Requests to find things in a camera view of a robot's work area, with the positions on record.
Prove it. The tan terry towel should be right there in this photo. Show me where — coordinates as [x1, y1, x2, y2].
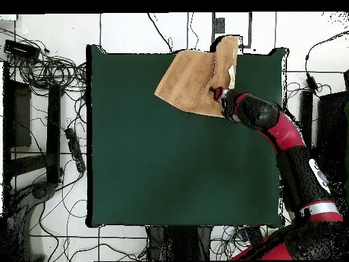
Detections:
[154, 35, 240, 119]

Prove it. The dark green table cloth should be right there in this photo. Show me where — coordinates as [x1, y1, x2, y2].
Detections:
[85, 44, 289, 229]

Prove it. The black rectangular floor device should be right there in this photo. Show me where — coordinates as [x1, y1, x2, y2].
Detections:
[243, 226, 264, 248]

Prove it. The black power strip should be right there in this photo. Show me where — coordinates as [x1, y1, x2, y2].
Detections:
[64, 128, 86, 173]

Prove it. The black electronics box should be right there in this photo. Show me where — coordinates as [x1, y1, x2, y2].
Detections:
[4, 38, 41, 59]

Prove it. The grey stand base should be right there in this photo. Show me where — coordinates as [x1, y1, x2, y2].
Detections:
[5, 181, 58, 261]

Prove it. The thin black floor cable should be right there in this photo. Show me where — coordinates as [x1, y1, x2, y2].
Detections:
[187, 12, 199, 51]

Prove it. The grey square floor frame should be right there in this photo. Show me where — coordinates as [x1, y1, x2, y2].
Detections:
[211, 12, 253, 49]

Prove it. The thick black floor cable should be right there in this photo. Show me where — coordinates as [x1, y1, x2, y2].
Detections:
[147, 12, 175, 55]

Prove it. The black cable with inline adapter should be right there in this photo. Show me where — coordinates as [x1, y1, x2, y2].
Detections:
[304, 30, 349, 95]

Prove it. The thin tangled cable cluster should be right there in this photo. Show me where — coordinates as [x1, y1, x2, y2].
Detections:
[210, 225, 267, 260]

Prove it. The tangled black cable bundle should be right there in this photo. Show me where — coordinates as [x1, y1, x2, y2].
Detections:
[7, 40, 88, 92]

